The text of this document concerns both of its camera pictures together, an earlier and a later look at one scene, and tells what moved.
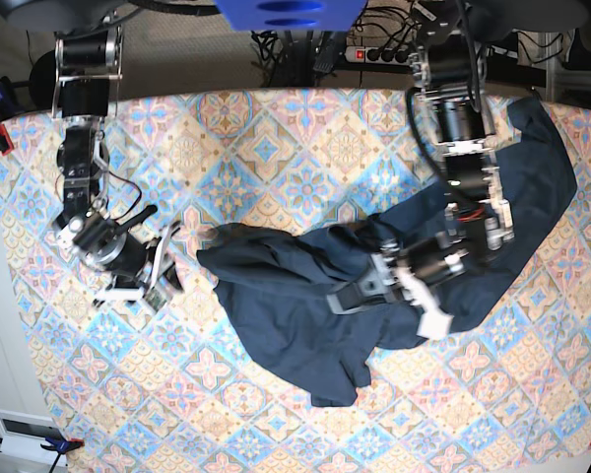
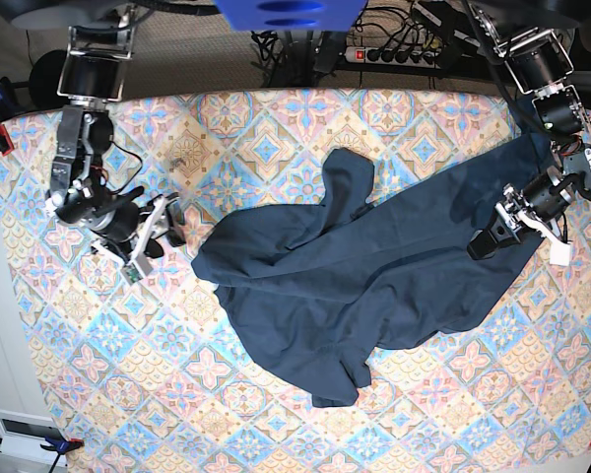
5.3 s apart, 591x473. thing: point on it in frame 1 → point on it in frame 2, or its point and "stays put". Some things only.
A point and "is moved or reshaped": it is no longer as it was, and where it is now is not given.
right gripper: [406, 271] → [537, 210]
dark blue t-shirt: [273, 284] is moved or reshaped
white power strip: [386, 55] stays put
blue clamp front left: [58, 445] stays put
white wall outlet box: [22, 435] stays put
